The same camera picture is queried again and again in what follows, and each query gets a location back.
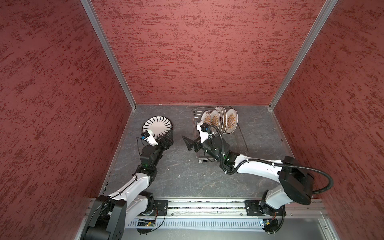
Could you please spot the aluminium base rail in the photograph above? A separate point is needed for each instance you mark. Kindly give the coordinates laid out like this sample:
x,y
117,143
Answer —
x,y
226,219

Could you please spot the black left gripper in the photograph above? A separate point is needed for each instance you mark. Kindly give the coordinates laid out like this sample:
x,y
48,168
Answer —
x,y
170,142

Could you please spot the left small circuit board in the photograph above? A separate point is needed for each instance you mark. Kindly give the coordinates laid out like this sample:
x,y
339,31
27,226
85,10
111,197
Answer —
x,y
146,223

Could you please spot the white sunburst pattern plate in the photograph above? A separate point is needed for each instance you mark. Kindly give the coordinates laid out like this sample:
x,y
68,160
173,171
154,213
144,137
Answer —
x,y
206,117

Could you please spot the right small circuit board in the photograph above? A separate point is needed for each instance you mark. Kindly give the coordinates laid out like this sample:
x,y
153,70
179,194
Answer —
x,y
270,225

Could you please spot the white rear sunburst plate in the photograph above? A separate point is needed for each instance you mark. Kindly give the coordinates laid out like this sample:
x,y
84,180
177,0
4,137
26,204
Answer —
x,y
232,121

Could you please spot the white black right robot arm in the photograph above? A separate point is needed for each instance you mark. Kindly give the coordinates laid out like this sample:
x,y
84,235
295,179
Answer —
x,y
295,182

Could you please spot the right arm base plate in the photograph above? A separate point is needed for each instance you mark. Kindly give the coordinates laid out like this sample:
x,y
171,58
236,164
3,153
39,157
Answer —
x,y
255,207

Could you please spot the white plate blue rim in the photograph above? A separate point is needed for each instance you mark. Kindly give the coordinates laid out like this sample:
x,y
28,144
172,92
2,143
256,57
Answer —
x,y
223,118

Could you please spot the metal wire dish rack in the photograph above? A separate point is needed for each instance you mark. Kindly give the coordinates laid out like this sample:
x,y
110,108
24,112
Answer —
x,y
236,140

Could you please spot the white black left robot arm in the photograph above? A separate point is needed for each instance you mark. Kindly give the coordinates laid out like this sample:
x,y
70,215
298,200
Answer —
x,y
109,214

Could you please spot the aluminium corner post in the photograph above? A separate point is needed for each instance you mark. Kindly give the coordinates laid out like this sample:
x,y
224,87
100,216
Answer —
x,y
317,26
97,26

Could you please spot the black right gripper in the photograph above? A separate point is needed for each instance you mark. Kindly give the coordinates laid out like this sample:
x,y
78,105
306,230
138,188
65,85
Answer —
x,y
192,144

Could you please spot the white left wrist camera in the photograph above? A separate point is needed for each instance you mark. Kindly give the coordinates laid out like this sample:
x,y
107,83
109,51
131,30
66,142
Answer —
x,y
149,138

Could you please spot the aluminium left corner post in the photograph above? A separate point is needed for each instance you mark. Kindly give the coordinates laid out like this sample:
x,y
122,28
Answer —
x,y
97,26

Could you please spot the brown rimmed cream plate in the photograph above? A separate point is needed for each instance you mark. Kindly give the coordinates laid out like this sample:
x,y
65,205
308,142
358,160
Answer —
x,y
169,134

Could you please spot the small circuit board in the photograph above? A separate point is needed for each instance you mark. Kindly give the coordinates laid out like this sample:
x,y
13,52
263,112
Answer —
x,y
270,225
146,223

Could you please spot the white blue striped plate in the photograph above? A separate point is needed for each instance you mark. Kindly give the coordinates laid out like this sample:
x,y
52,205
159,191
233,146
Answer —
x,y
158,125

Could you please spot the white sunburst plate green rim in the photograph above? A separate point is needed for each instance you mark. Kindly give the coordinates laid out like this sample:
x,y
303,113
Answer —
x,y
215,118

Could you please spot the aluminium right corner post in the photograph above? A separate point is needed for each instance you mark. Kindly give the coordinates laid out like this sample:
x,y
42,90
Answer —
x,y
317,26

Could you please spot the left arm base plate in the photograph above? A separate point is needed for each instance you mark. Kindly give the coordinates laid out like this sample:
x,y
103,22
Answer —
x,y
160,208

